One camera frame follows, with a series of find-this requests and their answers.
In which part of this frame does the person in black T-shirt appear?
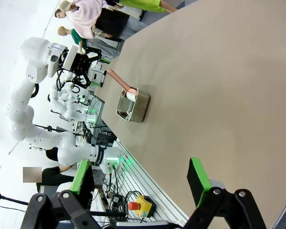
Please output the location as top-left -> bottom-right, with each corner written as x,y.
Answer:
94,8 -> 132,40

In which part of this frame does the yellow emergency stop button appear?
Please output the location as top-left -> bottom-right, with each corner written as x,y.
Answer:
128,195 -> 156,218

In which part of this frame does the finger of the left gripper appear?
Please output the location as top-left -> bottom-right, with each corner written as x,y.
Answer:
71,72 -> 91,90
85,46 -> 102,62

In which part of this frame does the seated person in black shirt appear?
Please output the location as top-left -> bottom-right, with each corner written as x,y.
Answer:
22,166 -> 75,193

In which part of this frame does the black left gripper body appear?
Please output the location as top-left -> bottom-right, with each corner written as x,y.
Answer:
72,53 -> 93,79

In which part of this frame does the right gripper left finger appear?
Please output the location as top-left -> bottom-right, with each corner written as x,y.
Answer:
20,159 -> 103,229

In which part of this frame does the black camera stand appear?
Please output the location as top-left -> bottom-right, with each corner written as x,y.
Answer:
0,185 -> 31,206

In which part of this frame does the steel rectangular container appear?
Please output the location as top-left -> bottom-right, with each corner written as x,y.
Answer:
116,87 -> 151,124

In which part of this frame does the pink lint roller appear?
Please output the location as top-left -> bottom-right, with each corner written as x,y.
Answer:
107,69 -> 138,102

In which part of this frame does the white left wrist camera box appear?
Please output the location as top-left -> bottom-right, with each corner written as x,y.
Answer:
62,45 -> 80,70

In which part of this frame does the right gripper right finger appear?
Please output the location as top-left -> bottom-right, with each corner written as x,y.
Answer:
181,157 -> 267,229

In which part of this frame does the child in green top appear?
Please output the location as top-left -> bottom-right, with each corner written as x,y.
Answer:
57,25 -> 88,53

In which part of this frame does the black cable bundle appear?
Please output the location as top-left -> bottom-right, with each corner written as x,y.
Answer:
101,164 -> 140,217

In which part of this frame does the person in pink hoodie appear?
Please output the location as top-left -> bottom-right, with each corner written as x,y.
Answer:
54,0 -> 112,39

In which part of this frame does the person in green shirt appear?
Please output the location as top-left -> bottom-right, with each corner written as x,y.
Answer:
118,0 -> 180,14

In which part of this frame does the white box with green trim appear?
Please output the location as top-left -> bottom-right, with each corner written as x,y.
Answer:
90,68 -> 108,88

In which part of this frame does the aluminium profile base frame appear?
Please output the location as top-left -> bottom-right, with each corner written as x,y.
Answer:
92,139 -> 190,224

